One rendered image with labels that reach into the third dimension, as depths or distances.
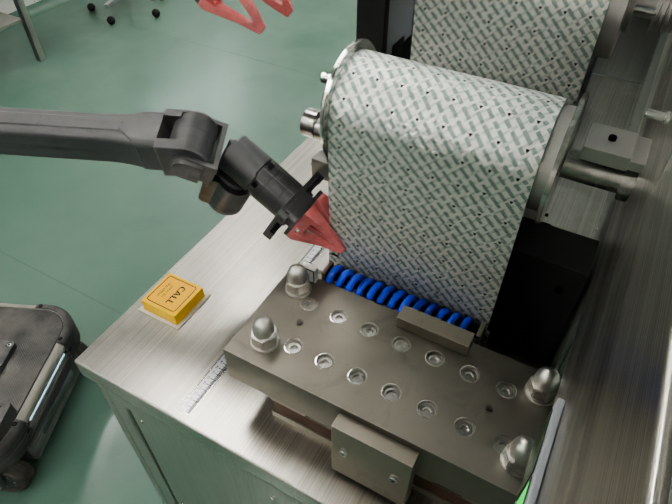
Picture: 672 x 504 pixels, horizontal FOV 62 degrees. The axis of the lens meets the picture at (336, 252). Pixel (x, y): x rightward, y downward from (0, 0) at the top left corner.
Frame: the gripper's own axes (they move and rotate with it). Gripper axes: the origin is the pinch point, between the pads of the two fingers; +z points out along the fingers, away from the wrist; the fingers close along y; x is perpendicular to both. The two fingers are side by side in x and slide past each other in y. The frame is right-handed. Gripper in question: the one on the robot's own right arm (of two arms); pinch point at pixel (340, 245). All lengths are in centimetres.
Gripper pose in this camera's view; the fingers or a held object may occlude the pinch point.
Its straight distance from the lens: 76.9
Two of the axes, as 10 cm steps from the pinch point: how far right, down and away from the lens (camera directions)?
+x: 4.4, -4.4, -7.8
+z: 7.5, 6.5, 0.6
